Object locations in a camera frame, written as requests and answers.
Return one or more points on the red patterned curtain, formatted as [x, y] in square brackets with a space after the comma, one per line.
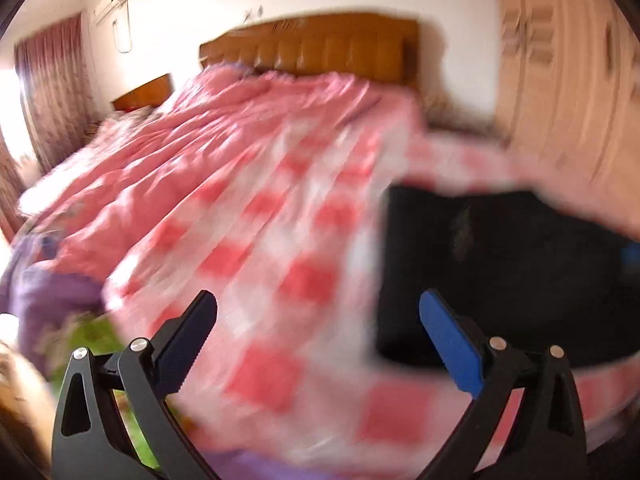
[55, 90]

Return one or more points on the pink checkered bed sheet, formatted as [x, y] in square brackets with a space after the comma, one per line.
[280, 285]

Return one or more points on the pink quilt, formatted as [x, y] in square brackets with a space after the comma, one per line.
[225, 125]

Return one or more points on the wooden padded headboard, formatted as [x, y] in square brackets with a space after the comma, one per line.
[325, 45]

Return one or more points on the green patterned cloth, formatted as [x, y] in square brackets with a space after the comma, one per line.
[120, 410]

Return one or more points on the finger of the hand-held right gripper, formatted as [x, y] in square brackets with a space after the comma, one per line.
[452, 340]
[182, 350]

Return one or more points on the purple cloth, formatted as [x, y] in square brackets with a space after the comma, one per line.
[55, 295]

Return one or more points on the nightstand with floral cloth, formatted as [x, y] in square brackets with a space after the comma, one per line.
[460, 115]

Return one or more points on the black pants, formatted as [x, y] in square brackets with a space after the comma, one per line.
[525, 285]

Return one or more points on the white air conditioner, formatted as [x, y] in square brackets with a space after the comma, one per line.
[110, 2]

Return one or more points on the wooden bedside cabinet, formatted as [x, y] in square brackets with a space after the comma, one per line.
[145, 92]

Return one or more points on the light wooden wardrobe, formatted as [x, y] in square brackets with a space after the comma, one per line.
[565, 75]

